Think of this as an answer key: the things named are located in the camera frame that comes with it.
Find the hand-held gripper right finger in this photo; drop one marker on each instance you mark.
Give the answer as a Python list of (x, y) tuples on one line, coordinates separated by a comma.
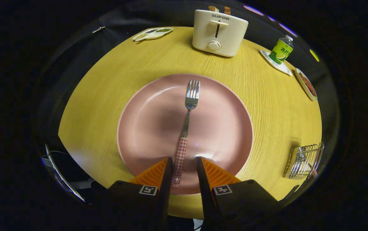
[(235, 208)]

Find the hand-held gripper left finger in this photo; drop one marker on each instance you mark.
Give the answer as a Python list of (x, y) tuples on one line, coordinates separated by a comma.
[(139, 208)]

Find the pink plate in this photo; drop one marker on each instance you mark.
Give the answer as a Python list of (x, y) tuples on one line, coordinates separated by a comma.
[(222, 128)]

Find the metal drain basket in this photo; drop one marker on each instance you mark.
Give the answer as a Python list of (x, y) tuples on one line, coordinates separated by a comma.
[(304, 160)]

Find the grey monitor panel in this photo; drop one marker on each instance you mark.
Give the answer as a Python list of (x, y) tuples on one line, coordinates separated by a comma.
[(58, 175)]

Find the white plate of food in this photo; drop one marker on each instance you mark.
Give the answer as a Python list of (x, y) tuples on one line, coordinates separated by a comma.
[(302, 85)]

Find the red meat piece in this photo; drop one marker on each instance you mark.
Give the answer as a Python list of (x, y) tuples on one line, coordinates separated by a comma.
[(309, 85)]

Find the white square coaster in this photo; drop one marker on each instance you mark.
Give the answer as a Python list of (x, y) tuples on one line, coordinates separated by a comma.
[(281, 68)]

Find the green tea bottle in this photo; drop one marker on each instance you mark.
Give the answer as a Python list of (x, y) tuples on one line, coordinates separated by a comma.
[(280, 51)]

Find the white toaster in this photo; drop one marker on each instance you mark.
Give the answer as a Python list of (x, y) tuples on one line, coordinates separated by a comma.
[(228, 35)]

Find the white divided condiment tray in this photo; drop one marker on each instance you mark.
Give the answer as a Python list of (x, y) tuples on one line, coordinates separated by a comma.
[(153, 34)]

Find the metal clip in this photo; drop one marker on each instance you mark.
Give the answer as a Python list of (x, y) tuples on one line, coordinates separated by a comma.
[(98, 29)]

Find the toasted bread slice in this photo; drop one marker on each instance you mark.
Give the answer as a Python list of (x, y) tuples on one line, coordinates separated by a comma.
[(213, 9), (227, 10)]

